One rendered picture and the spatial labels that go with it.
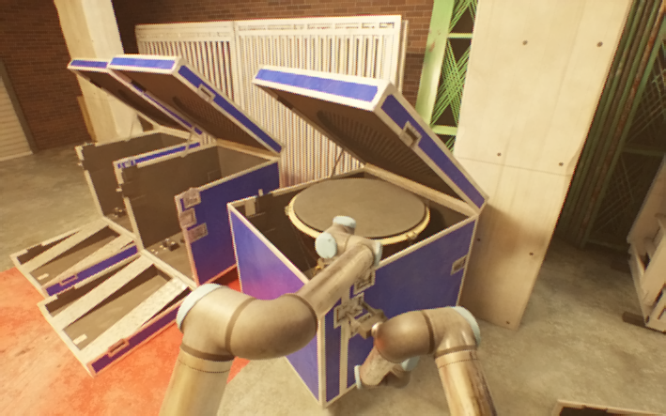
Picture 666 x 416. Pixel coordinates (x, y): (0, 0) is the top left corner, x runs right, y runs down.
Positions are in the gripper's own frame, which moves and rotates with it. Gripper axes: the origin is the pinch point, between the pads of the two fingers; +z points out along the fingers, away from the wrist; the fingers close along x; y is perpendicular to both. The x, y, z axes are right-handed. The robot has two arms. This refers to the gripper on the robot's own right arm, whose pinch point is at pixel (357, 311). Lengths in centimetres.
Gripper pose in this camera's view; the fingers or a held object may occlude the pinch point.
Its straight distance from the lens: 160.2
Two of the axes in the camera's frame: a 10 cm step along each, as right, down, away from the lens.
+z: -6.0, -3.7, 7.1
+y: 0.0, -8.9, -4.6
